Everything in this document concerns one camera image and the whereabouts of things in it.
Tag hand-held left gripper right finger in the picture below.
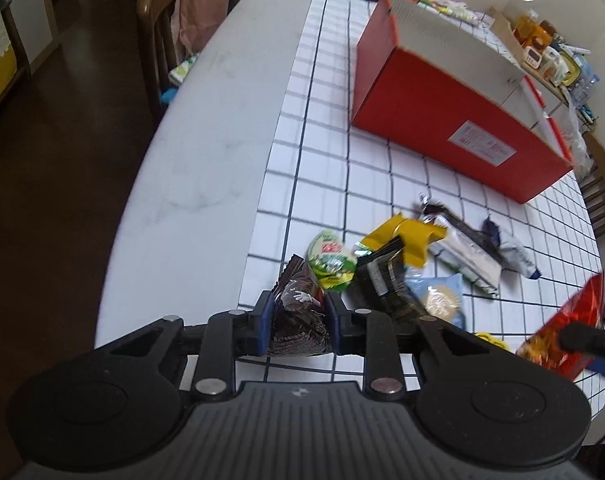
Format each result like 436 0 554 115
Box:
325 292 515 398

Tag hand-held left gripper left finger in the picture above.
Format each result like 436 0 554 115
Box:
96 291 278 400

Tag red snack bag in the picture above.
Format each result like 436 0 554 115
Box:
516 269 605 380

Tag dark brown snack packet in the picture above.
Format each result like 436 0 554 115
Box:
267 255 334 357

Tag light blue cookie packet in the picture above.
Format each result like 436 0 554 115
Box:
407 272 466 332

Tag red cardboard box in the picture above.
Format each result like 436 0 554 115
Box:
351 0 576 205

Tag black snack packet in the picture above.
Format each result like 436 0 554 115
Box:
355 237 433 335

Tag small yellow packet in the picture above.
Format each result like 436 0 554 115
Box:
475 331 511 352

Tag white blue snack packet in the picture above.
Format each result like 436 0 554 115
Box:
483 217 542 280

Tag yellow snack packet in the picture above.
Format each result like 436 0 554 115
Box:
355 214 448 267

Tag white green snack packet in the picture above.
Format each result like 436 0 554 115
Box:
427 234 503 302

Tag wooden slatted chair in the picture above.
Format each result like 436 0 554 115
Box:
579 131 605 239

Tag long white snack packet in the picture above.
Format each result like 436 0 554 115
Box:
415 195 503 266

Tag clear plastic bag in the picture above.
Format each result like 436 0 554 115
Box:
556 99 592 172

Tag cardboard tray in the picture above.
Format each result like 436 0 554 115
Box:
489 6 569 107

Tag pink cloth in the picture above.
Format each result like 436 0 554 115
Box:
171 0 229 56

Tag printed papers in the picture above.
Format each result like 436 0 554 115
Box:
421 0 484 24

